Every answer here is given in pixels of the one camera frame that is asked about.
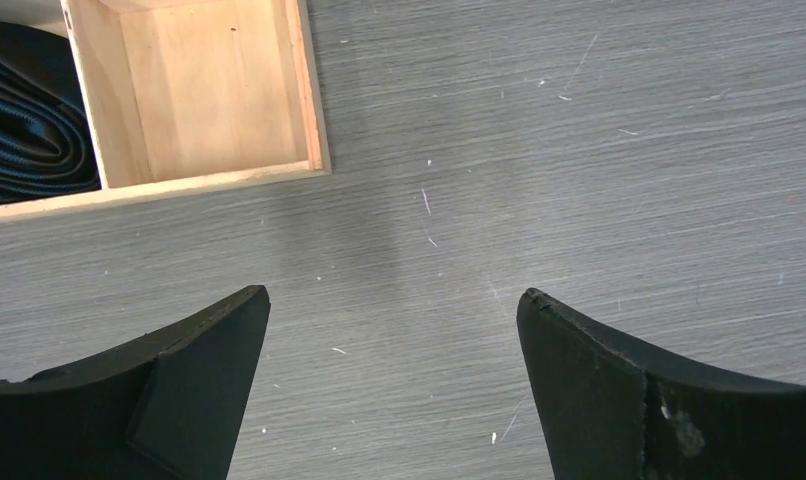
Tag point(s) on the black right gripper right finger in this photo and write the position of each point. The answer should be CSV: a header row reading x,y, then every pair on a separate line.
x,y
613,406

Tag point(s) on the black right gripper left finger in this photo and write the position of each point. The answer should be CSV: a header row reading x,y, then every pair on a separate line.
x,y
166,405

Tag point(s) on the light wooden compartment tray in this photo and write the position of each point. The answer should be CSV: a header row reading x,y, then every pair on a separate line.
x,y
187,96

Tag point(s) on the rolled dark navy tie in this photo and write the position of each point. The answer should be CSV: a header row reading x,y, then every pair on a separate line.
x,y
45,142

